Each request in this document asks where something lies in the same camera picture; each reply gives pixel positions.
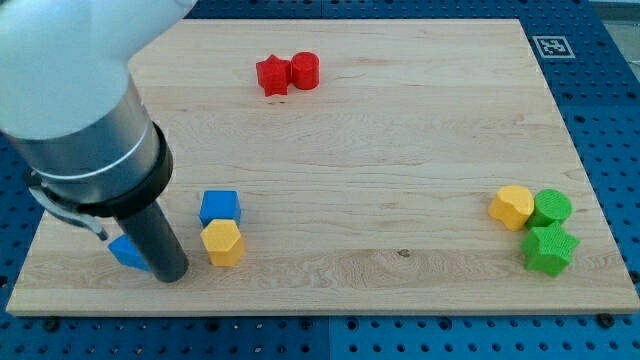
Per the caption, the yellow hexagon block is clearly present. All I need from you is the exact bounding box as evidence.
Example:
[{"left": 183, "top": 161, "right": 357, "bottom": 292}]
[{"left": 200, "top": 219, "right": 245, "bottom": 267}]

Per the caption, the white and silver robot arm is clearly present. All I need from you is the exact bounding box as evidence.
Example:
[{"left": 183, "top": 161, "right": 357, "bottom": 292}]
[{"left": 1, "top": 0, "right": 195, "bottom": 203}]

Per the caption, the yellow heart block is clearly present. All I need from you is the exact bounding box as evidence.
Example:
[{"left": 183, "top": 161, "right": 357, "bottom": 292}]
[{"left": 488, "top": 185, "right": 535, "bottom": 231}]

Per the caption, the light wooden board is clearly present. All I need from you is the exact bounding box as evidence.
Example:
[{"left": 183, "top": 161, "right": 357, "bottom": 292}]
[{"left": 7, "top": 19, "right": 639, "bottom": 317}]

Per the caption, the blue cube block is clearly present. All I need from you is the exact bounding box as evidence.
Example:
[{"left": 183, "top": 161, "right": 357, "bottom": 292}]
[{"left": 199, "top": 190, "right": 242, "bottom": 227}]

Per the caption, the red cylinder block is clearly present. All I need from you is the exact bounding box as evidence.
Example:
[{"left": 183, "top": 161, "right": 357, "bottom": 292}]
[{"left": 291, "top": 52, "right": 320, "bottom": 90}]

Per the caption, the red star block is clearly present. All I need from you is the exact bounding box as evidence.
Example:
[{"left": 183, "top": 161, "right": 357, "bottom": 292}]
[{"left": 256, "top": 55, "right": 291, "bottom": 97}]

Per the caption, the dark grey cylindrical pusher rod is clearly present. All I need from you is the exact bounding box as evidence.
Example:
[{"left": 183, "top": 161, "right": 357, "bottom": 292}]
[{"left": 115, "top": 201, "right": 189, "bottom": 283}]

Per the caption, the blue triangle block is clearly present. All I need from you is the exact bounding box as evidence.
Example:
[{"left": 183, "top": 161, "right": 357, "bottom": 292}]
[{"left": 108, "top": 234, "right": 150, "bottom": 272}]

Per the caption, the green cylinder block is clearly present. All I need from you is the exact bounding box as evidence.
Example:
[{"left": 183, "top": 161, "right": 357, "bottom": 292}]
[{"left": 525, "top": 189, "right": 573, "bottom": 228}]

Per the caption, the green star block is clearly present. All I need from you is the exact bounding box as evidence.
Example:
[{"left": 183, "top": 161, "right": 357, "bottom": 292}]
[{"left": 521, "top": 221, "right": 581, "bottom": 277}]

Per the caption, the white fiducial marker tag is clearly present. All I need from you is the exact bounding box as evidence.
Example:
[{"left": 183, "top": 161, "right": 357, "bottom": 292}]
[{"left": 533, "top": 35, "right": 575, "bottom": 59}]

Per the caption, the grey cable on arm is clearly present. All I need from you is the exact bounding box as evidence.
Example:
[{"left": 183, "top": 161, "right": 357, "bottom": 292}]
[{"left": 25, "top": 169, "right": 110, "bottom": 242}]

